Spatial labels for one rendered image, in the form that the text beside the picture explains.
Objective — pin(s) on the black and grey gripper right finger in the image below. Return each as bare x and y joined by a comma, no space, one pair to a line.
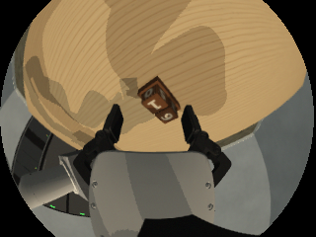
199,141

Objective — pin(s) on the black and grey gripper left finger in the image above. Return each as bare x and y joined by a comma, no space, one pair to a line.
104,140

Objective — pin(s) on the brown number cube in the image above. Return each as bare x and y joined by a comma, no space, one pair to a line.
154,99
168,114

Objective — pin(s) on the brown wooden tray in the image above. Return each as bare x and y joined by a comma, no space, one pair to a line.
158,81

